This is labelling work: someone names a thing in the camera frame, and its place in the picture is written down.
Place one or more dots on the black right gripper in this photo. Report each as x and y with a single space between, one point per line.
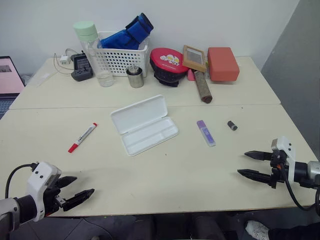
278 166

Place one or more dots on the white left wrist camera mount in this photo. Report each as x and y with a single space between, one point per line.
40 176

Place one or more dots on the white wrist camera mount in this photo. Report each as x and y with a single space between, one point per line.
287 150
40 176

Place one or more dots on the white perforated plastic basket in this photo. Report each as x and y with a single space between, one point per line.
120 61

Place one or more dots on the dark grey keypad device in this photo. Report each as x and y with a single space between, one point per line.
81 68

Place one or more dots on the small dark cylinder cap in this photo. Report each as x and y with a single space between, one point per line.
232 125

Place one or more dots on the orange rectangular box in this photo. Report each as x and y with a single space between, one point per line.
222 63

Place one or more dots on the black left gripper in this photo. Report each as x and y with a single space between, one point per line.
51 197

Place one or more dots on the white open pencil case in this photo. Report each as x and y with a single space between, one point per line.
145 125

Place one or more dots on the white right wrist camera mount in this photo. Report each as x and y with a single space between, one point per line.
287 150

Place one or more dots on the white charger plug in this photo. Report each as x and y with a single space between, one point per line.
64 60

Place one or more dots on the blue fabric bag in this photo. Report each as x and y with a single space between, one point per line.
125 37

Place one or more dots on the black trouser leg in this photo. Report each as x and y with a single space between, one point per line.
295 233

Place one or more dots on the brown rough cylinder roll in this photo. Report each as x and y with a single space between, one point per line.
203 87

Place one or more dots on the purple glue stick tube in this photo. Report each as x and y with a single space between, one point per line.
206 133

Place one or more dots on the laptop with pink screen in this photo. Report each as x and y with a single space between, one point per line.
8 77

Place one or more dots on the clear bottle with green lid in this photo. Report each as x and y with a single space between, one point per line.
86 35

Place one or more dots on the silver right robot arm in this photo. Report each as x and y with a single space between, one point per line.
311 172

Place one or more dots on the white sneaker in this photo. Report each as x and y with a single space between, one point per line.
257 230

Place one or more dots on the wooden picture frame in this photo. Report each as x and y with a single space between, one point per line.
193 57

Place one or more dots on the red and black cartoon bowl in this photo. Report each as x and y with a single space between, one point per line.
167 66

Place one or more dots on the small pink cone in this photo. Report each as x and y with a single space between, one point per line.
191 75

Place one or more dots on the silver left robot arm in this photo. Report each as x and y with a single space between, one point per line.
12 212

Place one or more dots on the red and white marker pen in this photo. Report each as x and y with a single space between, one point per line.
82 137

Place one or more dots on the silver metal tin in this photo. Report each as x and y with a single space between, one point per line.
135 77

